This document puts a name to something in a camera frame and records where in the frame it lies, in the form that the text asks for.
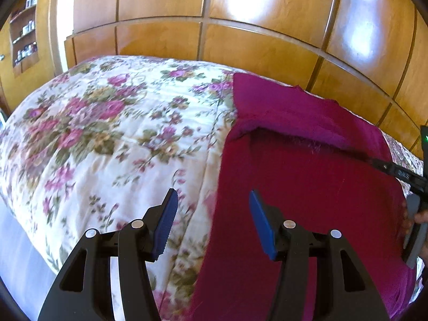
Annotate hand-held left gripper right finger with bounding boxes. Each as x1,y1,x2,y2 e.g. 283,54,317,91
248,189,391,321

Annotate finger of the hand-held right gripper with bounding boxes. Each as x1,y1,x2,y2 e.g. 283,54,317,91
348,150,402,178

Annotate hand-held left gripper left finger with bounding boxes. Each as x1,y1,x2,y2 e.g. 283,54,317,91
37,188,179,321

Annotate dark red knit garment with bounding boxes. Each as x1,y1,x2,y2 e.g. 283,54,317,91
187,73,422,321

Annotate person's right hand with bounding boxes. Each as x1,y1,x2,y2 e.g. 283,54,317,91
400,202,428,239

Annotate floral bedspread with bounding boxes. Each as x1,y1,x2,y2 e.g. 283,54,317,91
0,55,426,321

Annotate white bed sheet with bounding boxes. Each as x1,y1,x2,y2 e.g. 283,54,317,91
0,192,67,321

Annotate wooden panelled wardrobe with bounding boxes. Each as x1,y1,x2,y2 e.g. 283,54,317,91
63,0,428,156

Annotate wooden shelf cabinet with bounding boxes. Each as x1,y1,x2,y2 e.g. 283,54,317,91
0,0,65,117

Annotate bottles on shelves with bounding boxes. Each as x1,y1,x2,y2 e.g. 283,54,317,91
12,0,39,68

